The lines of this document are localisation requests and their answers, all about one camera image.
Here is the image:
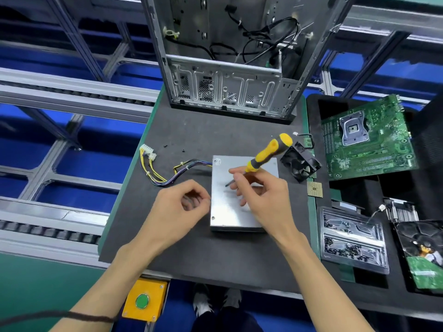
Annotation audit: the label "person's left hand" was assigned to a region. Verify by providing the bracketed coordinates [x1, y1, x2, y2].
[128, 179, 213, 263]

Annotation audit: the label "person's right hand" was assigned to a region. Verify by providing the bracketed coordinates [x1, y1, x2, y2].
[228, 164, 305, 248]

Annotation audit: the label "grey power supply cover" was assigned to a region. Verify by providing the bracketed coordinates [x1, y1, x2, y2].
[210, 154, 280, 233]

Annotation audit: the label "yellow handled screwdriver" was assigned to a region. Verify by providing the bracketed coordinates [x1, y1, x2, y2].
[225, 132, 294, 187]

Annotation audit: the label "person's right forearm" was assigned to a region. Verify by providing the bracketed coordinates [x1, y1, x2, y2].
[280, 231, 378, 332]

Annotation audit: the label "person's left forearm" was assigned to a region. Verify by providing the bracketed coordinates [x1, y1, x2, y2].
[48, 249, 156, 332]

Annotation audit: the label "person's left shoe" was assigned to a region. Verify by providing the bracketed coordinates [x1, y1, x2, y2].
[192, 285, 213, 317]

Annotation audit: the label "person's shoe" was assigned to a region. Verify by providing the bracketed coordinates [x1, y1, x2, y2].
[223, 288, 243, 308]
[192, 285, 213, 317]

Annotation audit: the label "person's right shoe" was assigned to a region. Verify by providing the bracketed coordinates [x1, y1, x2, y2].
[223, 288, 243, 308]

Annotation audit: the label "person's dark trousers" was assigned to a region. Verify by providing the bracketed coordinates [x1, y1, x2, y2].
[190, 308, 264, 332]

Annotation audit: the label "small square processor chip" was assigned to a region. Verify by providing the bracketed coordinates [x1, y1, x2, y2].
[306, 180, 325, 198]

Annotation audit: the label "black cooling fan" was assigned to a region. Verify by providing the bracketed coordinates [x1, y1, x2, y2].
[280, 133, 323, 184]

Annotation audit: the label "yellow button box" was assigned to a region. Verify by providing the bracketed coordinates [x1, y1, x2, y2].
[122, 276, 169, 324]

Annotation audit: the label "black foam work mat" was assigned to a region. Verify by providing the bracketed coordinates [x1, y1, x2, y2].
[98, 89, 326, 288]

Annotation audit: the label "clear plastic screw tray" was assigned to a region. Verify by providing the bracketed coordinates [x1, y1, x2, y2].
[317, 206, 390, 276]

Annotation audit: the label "black foam parts tray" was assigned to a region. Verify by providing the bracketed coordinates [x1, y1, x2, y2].
[305, 89, 443, 319]

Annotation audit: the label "green motherboard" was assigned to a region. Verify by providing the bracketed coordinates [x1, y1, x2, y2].
[320, 94, 420, 181]

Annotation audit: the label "silver computer tower chassis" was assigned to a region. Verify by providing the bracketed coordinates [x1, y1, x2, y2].
[138, 0, 357, 125]

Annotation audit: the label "silver heatsink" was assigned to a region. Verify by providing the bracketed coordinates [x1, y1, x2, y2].
[383, 197, 419, 224]

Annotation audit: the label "black hard disk drive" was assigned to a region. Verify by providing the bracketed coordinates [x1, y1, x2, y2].
[395, 219, 443, 293]

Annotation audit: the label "thin black cable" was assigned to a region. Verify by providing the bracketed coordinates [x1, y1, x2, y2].
[0, 311, 119, 328]

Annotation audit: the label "aluminium conveyor frame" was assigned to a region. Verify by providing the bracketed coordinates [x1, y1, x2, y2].
[0, 0, 443, 270]

